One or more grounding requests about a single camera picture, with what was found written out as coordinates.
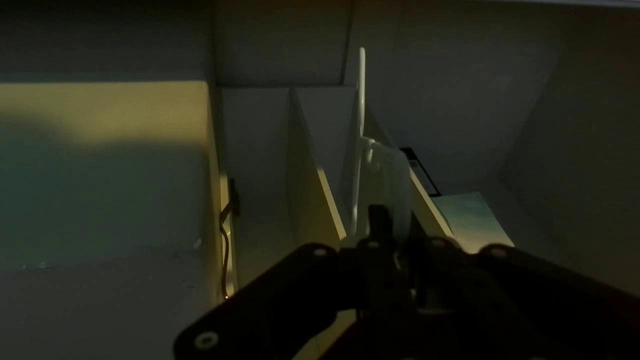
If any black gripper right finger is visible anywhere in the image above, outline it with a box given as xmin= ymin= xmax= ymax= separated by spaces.
xmin=402 ymin=210 xmax=640 ymax=360

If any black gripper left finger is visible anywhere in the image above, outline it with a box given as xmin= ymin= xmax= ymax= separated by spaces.
xmin=173 ymin=201 xmax=404 ymax=360

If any white cubby shelf unit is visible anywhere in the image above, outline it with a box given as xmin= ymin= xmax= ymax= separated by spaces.
xmin=0 ymin=0 xmax=640 ymax=360

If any pale paper sheet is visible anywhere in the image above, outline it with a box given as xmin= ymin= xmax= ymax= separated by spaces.
xmin=431 ymin=190 xmax=519 ymax=254

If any black flat object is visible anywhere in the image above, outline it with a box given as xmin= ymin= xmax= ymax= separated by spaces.
xmin=399 ymin=145 xmax=444 ymax=197

